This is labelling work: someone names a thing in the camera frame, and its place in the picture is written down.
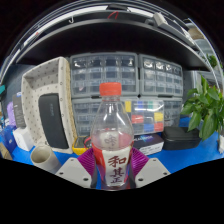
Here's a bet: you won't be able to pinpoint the white pegboard tray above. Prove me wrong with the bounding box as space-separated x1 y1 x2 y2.
20 56 78 155

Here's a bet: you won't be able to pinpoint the black zip case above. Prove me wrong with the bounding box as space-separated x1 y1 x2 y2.
162 125 203 151

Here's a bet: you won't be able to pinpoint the dark grey standing box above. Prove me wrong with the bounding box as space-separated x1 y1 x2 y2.
12 92 27 129

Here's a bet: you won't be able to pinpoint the black box with white label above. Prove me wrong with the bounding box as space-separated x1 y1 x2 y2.
132 133 165 157

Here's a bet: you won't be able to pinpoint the wide grey drawer cabinet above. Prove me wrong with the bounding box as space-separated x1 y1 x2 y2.
69 52 139 98

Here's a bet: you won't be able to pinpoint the white shelf rack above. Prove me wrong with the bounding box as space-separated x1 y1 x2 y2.
186 23 224 91

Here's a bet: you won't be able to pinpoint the clear red-capped drink bottle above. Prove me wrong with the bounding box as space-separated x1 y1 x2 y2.
89 82 135 191

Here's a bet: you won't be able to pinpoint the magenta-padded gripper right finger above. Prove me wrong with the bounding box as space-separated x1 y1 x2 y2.
129 147 172 188

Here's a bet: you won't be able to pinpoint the green potted plant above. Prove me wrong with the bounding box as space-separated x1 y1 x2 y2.
179 74 224 141

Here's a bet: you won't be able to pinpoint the small white object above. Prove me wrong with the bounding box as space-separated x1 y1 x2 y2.
218 134 224 154

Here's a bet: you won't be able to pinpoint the yellow multimeter with red leads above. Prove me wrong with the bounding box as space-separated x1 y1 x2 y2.
72 134 96 157

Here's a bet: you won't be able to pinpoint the clear organizer box colourful parts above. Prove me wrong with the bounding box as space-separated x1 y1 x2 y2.
123 98 166 135

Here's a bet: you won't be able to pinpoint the white grey cup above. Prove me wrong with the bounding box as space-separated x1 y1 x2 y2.
29 143 63 175

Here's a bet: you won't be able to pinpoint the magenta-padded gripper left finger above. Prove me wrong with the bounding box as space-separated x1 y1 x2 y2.
54 147 99 190

